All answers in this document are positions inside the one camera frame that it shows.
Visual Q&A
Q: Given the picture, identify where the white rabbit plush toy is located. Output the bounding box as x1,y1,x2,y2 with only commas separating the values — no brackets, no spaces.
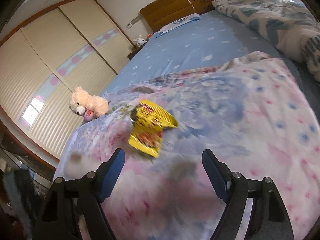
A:
133,34,147,48

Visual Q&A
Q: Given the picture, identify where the yellow snack packet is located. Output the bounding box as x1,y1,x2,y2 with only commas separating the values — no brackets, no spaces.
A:
128,99,179,158

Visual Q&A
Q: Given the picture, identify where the blue patterned quilt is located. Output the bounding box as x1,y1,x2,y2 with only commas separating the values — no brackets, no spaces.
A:
212,0,320,81

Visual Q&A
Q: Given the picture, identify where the pink floral blanket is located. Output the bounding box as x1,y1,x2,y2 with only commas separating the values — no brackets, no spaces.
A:
53,51,320,240

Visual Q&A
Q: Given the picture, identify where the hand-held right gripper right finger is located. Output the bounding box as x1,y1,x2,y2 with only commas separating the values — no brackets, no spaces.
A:
202,149,295,240

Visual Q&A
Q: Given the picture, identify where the cream teddy bear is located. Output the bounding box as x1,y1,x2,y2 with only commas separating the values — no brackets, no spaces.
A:
69,86,110,124

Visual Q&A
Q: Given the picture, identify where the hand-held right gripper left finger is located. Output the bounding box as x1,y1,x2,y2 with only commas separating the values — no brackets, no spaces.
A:
32,148,125,240

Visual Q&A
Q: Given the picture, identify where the bed with blue sheet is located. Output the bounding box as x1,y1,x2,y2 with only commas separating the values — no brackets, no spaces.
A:
52,9,320,240

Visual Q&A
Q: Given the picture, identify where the blue and white pillow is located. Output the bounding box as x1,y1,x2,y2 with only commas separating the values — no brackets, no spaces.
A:
155,15,201,38

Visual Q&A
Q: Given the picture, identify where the beige sliding door wardrobe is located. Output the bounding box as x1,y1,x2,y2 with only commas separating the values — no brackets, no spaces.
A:
0,0,136,168

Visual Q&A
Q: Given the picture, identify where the wooden headboard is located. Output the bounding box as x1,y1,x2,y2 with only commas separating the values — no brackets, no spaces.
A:
139,0,247,33

